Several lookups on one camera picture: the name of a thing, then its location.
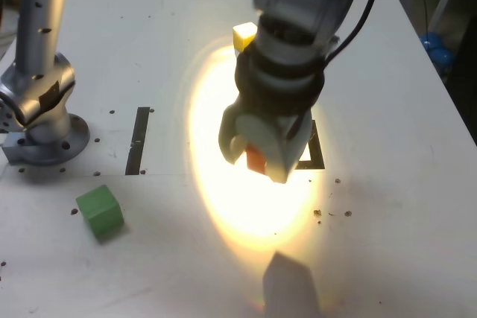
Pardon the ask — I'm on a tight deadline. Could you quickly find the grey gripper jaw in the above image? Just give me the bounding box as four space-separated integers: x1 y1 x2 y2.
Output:
218 104 247 165
237 108 312 185

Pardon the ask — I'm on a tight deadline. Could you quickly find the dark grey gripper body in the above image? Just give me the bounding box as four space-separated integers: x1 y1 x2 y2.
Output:
237 79 325 116

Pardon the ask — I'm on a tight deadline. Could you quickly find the red cube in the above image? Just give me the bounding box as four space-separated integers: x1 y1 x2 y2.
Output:
245 144 269 176

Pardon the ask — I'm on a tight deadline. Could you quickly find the yellow cube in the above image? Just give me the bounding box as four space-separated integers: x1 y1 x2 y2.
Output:
232 22 258 53

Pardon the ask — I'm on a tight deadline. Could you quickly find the green cube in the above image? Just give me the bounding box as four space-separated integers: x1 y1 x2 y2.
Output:
75 185 125 241

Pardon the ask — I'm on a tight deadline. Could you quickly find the black tape square outline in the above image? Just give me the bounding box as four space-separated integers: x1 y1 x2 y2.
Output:
296 119 326 171

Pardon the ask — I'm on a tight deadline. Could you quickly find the black tape strip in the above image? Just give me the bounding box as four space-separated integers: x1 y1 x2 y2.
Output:
124 106 151 177

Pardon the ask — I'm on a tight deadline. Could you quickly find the blue round object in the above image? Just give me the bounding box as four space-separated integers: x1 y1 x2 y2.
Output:
420 33 455 69

